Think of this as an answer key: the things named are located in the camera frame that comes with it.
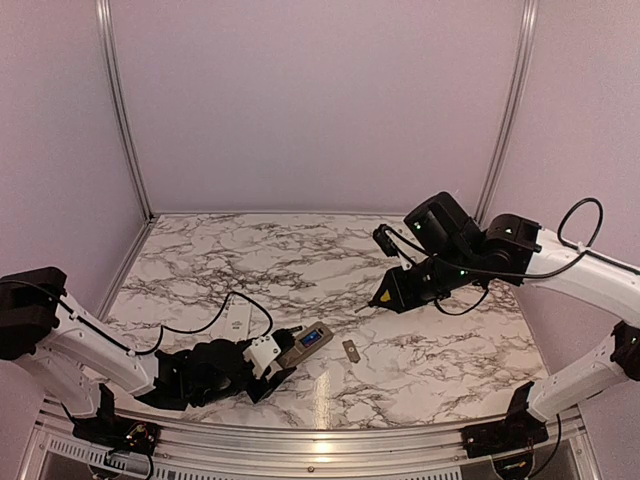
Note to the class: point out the left aluminium corner post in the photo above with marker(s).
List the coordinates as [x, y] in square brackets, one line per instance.
[109, 48]

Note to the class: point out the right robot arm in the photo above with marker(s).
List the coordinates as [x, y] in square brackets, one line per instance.
[449, 250]

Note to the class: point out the aluminium corner post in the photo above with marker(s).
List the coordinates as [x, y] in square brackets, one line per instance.
[109, 48]
[517, 85]

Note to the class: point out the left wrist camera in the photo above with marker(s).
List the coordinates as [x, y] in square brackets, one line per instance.
[279, 347]

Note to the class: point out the blue battery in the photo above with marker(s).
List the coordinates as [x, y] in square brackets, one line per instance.
[310, 339]

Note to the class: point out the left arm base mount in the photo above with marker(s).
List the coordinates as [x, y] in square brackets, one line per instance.
[120, 434]

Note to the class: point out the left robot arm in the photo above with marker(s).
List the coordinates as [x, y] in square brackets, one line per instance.
[46, 332]

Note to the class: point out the small white remote control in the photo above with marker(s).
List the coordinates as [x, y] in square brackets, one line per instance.
[296, 354]

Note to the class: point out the grey battery cover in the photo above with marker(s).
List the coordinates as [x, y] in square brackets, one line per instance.
[351, 351]

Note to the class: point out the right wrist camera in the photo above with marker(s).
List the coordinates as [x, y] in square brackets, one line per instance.
[390, 248]

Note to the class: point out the aluminium front rail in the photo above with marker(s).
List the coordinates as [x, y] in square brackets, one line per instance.
[192, 450]

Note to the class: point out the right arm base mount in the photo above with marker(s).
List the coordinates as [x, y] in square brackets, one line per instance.
[496, 437]

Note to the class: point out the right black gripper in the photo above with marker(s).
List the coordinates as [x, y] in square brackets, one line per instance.
[404, 300]

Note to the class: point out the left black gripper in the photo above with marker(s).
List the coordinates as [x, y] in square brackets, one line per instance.
[269, 386]

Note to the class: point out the right aluminium corner post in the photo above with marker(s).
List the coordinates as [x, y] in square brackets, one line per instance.
[517, 85]

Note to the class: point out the large white remote control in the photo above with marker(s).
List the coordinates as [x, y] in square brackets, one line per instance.
[237, 322]

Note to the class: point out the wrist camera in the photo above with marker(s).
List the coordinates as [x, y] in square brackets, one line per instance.
[279, 347]
[390, 248]

